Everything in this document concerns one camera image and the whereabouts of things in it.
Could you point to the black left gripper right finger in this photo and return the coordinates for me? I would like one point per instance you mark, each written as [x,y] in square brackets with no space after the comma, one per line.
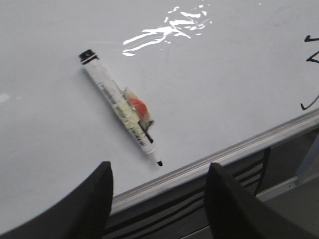
[234,213]

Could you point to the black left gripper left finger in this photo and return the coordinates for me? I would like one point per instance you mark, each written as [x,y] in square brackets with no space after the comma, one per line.
[82,214]

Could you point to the white whiteboard with aluminium frame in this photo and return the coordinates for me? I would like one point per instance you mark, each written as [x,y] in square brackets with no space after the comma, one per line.
[213,73]

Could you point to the white black whiteboard marker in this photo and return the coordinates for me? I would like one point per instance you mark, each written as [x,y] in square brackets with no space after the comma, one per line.
[130,110]

